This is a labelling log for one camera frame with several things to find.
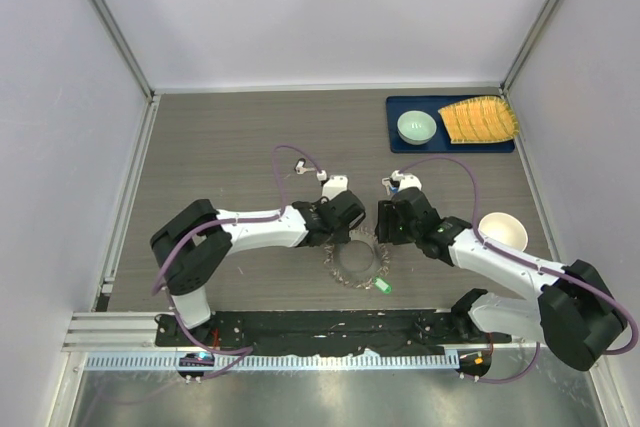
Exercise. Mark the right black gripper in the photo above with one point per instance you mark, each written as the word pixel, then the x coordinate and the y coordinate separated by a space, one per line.
pixel 385 229

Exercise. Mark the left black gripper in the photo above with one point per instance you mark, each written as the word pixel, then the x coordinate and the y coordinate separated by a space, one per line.
pixel 342 236

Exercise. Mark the key with blue tag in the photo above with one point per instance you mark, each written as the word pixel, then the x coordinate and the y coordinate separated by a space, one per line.
pixel 387 184

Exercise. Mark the metal disc with keyrings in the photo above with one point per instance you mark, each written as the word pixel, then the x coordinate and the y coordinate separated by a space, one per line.
pixel 354 263

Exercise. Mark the key with green tag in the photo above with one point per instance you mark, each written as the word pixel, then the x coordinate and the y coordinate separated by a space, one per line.
pixel 379 283

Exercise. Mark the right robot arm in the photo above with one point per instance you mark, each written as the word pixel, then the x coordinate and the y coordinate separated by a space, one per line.
pixel 567 308

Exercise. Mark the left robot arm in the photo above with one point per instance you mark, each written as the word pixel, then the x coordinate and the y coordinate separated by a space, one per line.
pixel 190 247

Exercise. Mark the key with black tag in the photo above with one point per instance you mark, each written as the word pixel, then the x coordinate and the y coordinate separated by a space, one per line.
pixel 301 167

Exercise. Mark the pale green bowl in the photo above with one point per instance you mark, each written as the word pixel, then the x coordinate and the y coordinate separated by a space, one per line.
pixel 416 127

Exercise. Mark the cream bowl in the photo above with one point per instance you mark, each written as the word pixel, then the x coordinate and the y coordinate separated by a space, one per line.
pixel 506 229

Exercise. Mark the blue tray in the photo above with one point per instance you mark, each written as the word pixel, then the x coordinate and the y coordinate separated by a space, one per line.
pixel 440 143

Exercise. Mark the yellow woven cloth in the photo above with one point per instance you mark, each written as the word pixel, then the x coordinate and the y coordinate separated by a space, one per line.
pixel 480 120

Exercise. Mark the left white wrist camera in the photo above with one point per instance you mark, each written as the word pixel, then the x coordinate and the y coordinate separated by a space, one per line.
pixel 332 185

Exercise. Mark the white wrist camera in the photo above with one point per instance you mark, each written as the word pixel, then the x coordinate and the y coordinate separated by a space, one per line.
pixel 332 185
pixel 402 181

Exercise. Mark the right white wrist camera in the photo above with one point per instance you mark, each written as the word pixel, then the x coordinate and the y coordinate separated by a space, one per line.
pixel 402 181

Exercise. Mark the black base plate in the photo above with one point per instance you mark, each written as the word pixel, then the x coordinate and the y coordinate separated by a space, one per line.
pixel 340 333

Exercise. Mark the white cable duct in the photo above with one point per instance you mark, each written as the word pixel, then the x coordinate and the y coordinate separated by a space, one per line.
pixel 202 361

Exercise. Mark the front aluminium frame rail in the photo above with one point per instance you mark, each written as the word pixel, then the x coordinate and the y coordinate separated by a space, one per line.
pixel 120 331

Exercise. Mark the aluminium frame rail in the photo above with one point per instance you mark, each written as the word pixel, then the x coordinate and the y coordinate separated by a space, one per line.
pixel 126 198
pixel 120 331
pixel 533 37

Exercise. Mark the right aluminium frame rail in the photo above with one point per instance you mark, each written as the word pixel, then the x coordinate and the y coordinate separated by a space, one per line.
pixel 533 37

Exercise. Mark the left aluminium frame rail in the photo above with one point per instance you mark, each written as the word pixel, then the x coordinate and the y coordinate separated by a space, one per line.
pixel 126 198

